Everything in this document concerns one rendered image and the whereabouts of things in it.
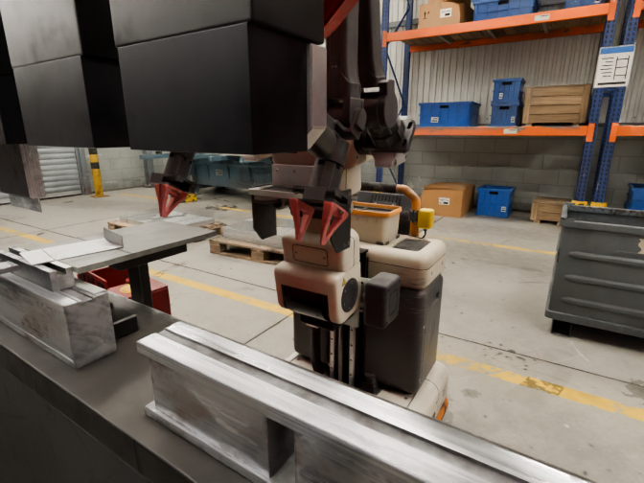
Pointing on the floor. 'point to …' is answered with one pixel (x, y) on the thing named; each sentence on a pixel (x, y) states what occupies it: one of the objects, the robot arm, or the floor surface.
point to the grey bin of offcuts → (598, 271)
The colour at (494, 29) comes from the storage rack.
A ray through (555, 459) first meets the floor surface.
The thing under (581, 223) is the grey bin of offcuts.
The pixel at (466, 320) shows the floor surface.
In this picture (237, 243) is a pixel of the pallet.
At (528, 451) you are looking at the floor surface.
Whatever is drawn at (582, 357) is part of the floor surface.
